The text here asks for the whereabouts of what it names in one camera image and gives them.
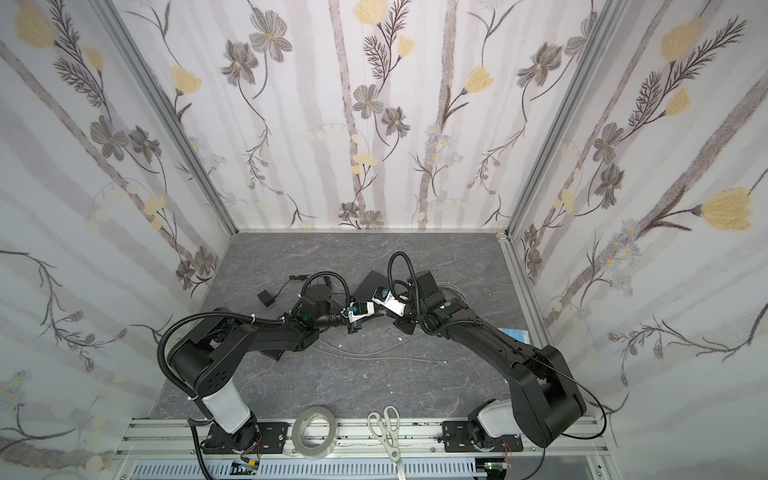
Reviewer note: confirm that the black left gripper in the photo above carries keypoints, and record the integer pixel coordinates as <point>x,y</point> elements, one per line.
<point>339,318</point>

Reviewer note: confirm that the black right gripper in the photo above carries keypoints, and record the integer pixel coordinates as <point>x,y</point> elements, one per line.
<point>409,318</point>

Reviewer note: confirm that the dark grey switch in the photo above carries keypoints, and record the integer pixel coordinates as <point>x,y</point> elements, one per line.
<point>366,289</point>

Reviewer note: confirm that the black power adapter with cable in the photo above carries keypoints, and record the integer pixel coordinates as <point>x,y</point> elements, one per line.
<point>268,298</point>

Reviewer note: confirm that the black ribbed network switch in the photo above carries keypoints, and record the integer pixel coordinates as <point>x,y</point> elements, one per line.
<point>273,354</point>

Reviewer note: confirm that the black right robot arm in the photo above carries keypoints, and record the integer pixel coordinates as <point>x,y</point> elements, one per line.
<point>545,399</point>

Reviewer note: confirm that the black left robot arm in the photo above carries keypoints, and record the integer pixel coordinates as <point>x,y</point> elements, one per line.
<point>200,354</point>

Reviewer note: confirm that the clear tape roll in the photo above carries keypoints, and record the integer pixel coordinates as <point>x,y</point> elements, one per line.
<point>314,433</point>

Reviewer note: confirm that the blue face mask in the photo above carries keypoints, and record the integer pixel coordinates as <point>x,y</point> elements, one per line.
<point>519,335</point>

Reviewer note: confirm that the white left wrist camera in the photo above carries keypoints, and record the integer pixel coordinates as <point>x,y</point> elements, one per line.
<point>369,305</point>

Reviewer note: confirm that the white handled scissors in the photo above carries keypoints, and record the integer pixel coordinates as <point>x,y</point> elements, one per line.
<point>384,426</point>

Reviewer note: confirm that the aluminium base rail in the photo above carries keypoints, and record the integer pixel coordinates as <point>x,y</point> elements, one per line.
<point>418,438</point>

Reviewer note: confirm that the white slotted cable duct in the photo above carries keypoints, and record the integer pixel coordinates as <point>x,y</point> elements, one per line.
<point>354,468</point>

